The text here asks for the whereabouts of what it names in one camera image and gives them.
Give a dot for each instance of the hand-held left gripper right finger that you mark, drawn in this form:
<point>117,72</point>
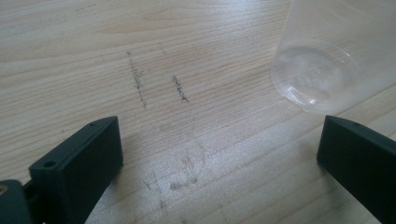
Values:
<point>361,158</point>

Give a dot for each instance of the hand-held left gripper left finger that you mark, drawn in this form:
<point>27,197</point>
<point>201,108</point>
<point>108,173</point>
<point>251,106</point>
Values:
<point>77,168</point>

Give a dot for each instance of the clear plastic cup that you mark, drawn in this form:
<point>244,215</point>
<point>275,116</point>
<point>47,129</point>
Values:
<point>323,62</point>

